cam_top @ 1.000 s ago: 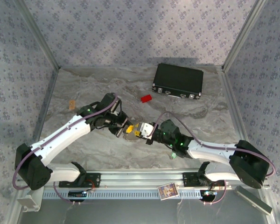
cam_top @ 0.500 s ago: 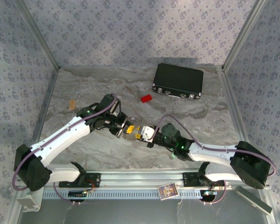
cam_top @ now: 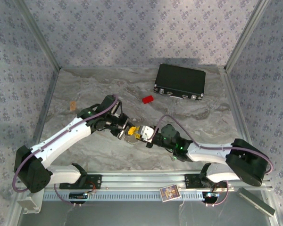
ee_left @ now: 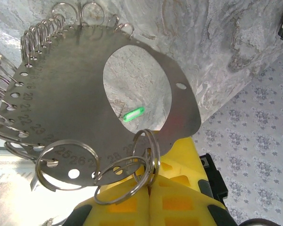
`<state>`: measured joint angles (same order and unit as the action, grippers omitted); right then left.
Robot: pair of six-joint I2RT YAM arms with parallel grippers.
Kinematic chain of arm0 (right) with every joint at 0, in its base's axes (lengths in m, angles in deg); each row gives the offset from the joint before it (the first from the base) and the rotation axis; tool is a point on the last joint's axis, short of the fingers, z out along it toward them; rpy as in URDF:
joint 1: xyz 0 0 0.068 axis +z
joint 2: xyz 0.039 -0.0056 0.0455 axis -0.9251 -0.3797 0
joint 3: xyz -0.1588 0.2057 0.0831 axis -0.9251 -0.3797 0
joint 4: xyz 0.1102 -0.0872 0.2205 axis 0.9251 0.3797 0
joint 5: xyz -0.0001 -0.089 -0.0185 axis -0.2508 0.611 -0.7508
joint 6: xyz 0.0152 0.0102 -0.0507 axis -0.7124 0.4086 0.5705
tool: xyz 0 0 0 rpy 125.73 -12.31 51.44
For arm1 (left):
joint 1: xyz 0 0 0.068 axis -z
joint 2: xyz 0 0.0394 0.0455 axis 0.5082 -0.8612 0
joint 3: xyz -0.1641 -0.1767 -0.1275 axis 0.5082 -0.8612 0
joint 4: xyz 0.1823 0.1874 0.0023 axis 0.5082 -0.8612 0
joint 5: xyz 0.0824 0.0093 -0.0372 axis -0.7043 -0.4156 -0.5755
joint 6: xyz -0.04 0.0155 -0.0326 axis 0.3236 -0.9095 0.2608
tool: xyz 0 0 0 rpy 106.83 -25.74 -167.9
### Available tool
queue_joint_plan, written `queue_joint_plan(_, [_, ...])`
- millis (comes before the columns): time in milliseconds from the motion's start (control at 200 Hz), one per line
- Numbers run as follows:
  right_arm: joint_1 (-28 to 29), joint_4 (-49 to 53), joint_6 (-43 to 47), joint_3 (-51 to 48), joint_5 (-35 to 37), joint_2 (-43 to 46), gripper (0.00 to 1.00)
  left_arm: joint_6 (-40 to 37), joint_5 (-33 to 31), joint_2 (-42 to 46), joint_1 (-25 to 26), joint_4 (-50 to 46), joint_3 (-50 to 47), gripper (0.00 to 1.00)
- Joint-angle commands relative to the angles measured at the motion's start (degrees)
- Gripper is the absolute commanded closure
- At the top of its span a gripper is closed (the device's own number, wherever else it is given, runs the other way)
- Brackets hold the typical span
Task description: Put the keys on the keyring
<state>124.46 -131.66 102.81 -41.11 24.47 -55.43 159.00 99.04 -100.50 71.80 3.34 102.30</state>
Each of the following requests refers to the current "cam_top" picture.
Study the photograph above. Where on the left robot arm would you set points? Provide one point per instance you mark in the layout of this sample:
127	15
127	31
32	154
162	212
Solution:
61	139

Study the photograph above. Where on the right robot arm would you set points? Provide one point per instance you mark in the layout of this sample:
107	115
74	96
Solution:
210	153

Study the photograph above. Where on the red toy brick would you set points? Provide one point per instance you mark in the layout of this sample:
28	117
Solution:
147	99

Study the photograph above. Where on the small tan wooden block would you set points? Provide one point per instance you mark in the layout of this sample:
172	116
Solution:
72	106

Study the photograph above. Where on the printed card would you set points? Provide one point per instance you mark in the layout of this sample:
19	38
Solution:
169	193

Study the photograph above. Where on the black hard case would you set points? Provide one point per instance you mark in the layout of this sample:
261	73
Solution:
179	77

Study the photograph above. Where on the right circuit board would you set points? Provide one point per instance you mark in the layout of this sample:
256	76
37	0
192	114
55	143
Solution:
211	195

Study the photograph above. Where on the circuit board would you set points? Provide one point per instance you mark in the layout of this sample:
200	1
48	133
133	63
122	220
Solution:
77	196
211	195

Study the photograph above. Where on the left circuit board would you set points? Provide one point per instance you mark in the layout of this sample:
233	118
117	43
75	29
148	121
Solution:
77	196

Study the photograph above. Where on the grey metal bar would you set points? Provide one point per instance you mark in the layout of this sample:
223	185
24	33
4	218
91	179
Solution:
254	201

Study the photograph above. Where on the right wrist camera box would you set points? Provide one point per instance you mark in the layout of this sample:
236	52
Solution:
147	133

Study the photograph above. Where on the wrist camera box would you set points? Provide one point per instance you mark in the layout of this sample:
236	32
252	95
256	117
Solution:
147	133
118	107

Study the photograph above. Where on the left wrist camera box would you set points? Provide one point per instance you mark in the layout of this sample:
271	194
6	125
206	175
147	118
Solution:
118	107

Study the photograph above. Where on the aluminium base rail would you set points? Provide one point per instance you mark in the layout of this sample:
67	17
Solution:
143	180

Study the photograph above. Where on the right black mount plate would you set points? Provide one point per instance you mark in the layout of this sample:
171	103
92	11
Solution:
191	181

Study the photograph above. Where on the black mount plate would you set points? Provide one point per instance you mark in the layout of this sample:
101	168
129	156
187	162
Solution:
95	182
191	181

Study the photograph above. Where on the left black mount plate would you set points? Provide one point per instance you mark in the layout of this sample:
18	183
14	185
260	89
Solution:
95	182

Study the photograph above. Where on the aluminium side rail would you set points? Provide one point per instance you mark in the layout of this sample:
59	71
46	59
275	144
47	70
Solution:
232	94
45	113

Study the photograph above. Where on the aluminium frame post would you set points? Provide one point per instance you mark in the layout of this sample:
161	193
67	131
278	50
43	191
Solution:
40	35
244	35

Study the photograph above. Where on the white plastic bracket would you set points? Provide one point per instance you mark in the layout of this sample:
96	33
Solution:
30	204

